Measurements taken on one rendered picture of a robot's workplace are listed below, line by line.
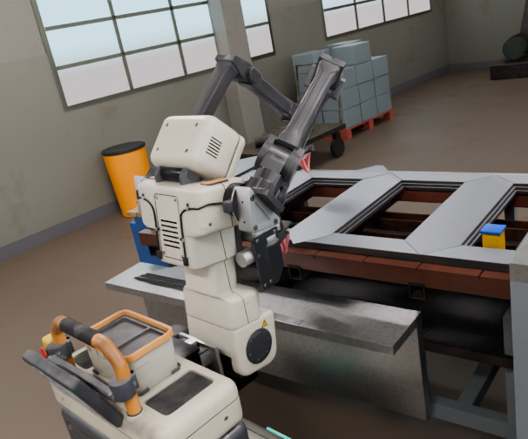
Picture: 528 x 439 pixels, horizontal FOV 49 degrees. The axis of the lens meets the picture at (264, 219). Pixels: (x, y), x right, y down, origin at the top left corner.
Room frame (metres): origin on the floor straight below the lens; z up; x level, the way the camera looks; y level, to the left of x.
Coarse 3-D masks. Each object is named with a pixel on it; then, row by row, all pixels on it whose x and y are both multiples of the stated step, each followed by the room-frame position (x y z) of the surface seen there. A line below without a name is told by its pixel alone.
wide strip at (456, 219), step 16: (496, 176) 2.10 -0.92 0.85; (464, 192) 1.99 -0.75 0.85; (480, 192) 1.95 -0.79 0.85; (496, 192) 1.92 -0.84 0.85; (448, 208) 1.87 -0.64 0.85; (464, 208) 1.84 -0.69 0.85; (480, 208) 1.81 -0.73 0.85; (432, 224) 1.76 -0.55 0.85; (448, 224) 1.73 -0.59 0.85; (464, 224) 1.71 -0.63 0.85; (416, 240) 1.65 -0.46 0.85; (432, 240) 1.63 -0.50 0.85; (448, 240) 1.61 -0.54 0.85
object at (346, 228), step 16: (288, 192) 2.42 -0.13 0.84; (512, 192) 1.95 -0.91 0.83; (368, 208) 2.05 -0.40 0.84; (496, 208) 1.81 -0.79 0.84; (352, 224) 1.94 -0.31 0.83; (480, 224) 1.70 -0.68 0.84; (464, 240) 1.59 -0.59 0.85; (368, 256) 1.67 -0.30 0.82; (384, 256) 1.63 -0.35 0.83; (400, 256) 1.60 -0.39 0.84; (416, 256) 1.56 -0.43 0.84; (432, 256) 1.53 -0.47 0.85
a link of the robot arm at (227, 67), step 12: (216, 60) 1.94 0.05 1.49; (228, 60) 1.90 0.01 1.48; (240, 60) 1.92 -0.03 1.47; (216, 72) 1.89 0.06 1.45; (228, 72) 1.89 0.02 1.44; (240, 72) 1.92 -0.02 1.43; (216, 84) 1.86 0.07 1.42; (228, 84) 1.90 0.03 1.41; (204, 96) 1.84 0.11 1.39; (216, 96) 1.85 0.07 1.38; (204, 108) 1.81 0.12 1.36; (216, 108) 1.85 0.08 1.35
